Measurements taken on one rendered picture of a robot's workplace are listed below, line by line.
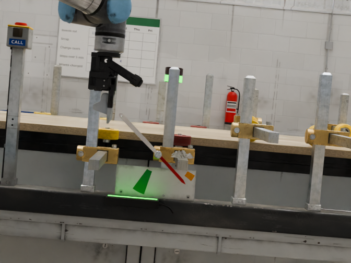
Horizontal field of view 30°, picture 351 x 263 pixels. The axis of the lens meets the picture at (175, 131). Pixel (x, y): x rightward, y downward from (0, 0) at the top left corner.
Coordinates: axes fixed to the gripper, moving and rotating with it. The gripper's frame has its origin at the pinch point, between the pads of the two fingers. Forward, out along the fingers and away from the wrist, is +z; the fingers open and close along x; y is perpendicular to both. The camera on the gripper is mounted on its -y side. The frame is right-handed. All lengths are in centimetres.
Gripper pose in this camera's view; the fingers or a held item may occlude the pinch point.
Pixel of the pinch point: (110, 119)
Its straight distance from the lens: 199.4
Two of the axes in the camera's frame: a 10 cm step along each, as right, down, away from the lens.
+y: -9.9, -0.9, -0.5
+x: 0.5, 0.6, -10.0
